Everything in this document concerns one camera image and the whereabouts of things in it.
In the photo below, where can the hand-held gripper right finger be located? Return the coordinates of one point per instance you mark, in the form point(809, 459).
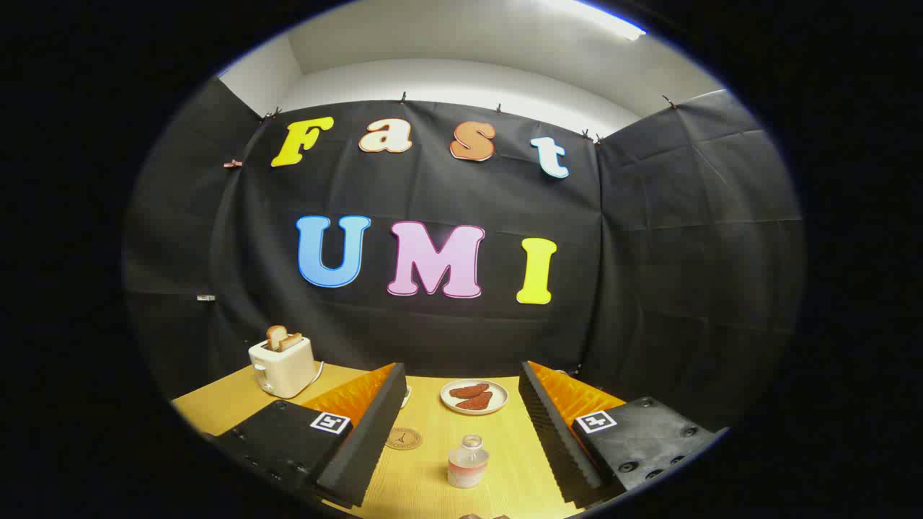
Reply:
point(551, 440)

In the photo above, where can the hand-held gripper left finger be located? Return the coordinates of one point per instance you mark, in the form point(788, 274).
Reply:
point(371, 440)

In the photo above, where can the round cork coaster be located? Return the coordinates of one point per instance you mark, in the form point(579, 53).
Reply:
point(403, 438)

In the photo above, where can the clear juice bottle pink label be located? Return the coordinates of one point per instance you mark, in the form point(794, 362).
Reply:
point(468, 465)

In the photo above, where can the wooden table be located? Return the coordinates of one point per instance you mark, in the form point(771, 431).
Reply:
point(425, 486)

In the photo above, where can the brown meat piece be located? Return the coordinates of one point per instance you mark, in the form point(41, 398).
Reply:
point(476, 402)
point(469, 391)

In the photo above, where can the white round plate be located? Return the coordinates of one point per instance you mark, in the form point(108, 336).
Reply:
point(454, 405)

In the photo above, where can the cream toaster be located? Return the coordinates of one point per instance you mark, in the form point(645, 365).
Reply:
point(285, 369)

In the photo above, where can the toast slice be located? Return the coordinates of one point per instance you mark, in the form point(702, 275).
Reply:
point(291, 340)
point(274, 336)

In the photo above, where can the black backdrop cloth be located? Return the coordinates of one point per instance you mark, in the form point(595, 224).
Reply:
point(649, 252)

